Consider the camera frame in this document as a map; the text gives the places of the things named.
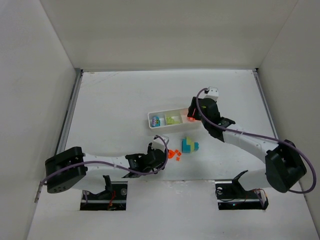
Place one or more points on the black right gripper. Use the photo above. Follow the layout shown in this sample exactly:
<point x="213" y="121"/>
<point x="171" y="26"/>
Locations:
<point x="196" y="107"/>

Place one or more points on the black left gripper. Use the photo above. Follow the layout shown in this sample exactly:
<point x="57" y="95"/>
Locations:
<point x="161" y="155"/>

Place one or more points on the orange lego pieces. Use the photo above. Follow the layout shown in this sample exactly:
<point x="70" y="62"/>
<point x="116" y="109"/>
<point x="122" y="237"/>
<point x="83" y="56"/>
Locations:
<point x="174" y="154"/>

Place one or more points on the teal frog lego brick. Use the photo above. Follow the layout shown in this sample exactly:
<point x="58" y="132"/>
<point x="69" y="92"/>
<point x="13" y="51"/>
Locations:
<point x="155" y="122"/>

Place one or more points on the orange round lego dish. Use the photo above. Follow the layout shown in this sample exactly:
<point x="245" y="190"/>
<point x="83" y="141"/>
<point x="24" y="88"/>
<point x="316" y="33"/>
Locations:
<point x="190" y="118"/>

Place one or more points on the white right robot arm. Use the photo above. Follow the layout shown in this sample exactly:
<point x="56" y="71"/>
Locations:
<point x="283" y="165"/>

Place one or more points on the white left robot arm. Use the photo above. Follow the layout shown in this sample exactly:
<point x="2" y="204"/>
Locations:
<point x="74" y="169"/>

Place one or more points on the white divided plastic tray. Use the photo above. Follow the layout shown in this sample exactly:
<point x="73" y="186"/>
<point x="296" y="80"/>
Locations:
<point x="179" y="114"/>

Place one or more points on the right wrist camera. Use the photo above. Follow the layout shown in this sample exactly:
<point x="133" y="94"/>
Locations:
<point x="211" y="93"/>

